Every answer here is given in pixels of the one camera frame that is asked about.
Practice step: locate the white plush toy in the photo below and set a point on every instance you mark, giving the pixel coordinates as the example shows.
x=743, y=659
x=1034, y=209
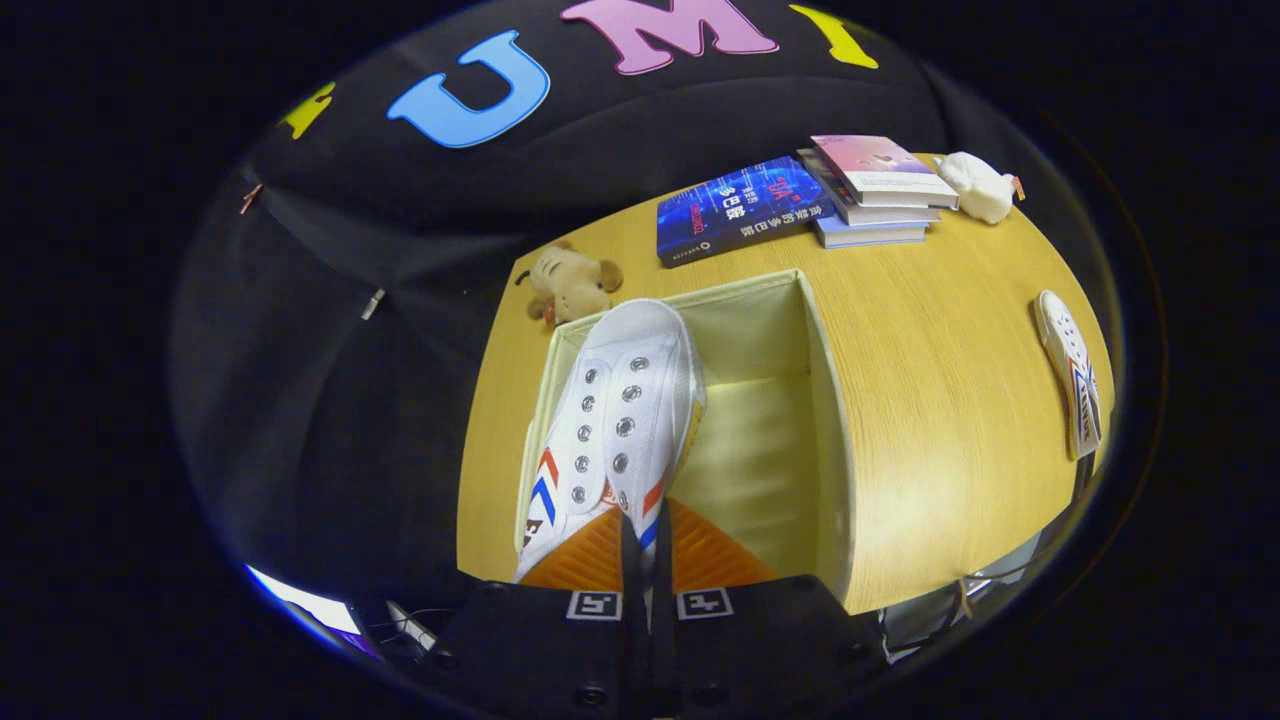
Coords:
x=980, y=188

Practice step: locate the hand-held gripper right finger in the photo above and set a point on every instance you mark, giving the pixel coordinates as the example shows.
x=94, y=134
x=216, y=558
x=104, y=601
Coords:
x=760, y=640

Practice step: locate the laptop screen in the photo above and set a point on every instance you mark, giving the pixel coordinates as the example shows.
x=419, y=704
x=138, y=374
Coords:
x=310, y=605

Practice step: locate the beige fabric storage box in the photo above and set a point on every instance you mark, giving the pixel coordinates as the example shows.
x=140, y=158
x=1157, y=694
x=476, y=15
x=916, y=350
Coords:
x=760, y=450

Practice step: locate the copper cloth clip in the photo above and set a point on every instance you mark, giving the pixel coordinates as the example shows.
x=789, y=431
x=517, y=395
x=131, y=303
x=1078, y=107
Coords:
x=250, y=198

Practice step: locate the silver cloth clip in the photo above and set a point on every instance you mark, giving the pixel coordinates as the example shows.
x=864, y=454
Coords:
x=372, y=303

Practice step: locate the grey cover book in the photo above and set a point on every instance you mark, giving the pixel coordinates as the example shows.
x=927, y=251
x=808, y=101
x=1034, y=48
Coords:
x=880, y=215

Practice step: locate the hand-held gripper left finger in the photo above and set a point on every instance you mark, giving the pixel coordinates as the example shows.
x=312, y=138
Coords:
x=540, y=650

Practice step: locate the white striped canvas shoe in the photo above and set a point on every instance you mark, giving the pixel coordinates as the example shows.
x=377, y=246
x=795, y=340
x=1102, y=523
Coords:
x=620, y=400
x=1075, y=380

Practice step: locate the light blue cover book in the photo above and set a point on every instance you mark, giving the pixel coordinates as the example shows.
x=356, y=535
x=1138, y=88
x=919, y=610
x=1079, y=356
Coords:
x=870, y=235

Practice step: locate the dark blue book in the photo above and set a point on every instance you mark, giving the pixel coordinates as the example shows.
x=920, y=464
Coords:
x=740, y=210

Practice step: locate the brown plush dog toy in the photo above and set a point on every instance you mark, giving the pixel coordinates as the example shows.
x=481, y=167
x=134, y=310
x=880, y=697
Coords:
x=572, y=282

